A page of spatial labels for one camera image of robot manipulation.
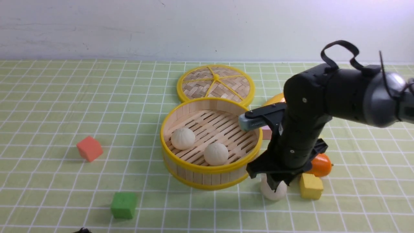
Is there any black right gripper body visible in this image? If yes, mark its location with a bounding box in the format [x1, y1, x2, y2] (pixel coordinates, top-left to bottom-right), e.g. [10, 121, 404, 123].
[246, 115, 332, 182]

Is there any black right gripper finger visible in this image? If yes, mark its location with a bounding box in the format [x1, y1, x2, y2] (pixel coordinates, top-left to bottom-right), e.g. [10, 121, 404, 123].
[266, 173, 298, 191]

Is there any white bun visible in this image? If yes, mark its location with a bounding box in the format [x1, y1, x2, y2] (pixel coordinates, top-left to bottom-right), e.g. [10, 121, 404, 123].
[204, 142, 229, 166]
[170, 128, 196, 150]
[260, 174, 287, 202]

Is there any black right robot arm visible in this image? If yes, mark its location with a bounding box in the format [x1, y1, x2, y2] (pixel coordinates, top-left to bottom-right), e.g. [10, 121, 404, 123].
[239, 64, 414, 190]

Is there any bamboo steamer tray yellow rim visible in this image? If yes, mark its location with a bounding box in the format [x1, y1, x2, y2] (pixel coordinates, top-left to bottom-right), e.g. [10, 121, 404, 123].
[160, 98, 263, 190]

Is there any woven bamboo steamer lid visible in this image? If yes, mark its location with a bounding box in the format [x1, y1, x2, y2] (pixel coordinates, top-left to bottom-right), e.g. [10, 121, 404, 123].
[176, 64, 255, 107]

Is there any pink wooden cube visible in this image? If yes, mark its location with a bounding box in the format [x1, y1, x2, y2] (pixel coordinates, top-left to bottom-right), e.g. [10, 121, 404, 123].
[261, 126, 272, 140]

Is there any orange toy mango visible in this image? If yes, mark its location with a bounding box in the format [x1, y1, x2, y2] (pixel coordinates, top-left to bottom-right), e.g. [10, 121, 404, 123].
[306, 153, 333, 178]

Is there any yellow wooden cube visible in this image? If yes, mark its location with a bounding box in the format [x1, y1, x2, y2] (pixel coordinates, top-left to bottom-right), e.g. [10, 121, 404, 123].
[299, 173, 324, 200]

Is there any yellow toy banana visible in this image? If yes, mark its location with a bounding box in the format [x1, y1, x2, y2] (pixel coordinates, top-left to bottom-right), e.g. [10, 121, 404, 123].
[262, 93, 286, 106]

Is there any green wooden cube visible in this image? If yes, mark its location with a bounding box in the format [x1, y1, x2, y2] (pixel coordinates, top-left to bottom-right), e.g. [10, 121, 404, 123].
[111, 192, 137, 219]

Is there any red wooden cube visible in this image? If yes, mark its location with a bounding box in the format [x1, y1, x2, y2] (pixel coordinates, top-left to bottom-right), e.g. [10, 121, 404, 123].
[76, 136, 104, 162]

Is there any green checkered tablecloth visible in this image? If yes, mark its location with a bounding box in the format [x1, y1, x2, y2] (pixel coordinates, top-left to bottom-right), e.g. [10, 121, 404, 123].
[0, 60, 414, 233]

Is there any black object bottom edge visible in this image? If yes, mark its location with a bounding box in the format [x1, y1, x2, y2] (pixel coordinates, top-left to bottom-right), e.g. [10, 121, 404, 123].
[72, 227, 92, 233]

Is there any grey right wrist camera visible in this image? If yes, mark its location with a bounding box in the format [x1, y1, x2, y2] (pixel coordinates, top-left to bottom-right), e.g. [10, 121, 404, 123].
[238, 114, 267, 132]

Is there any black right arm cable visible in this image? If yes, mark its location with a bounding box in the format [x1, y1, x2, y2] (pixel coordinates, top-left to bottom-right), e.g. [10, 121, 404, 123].
[320, 40, 414, 101]

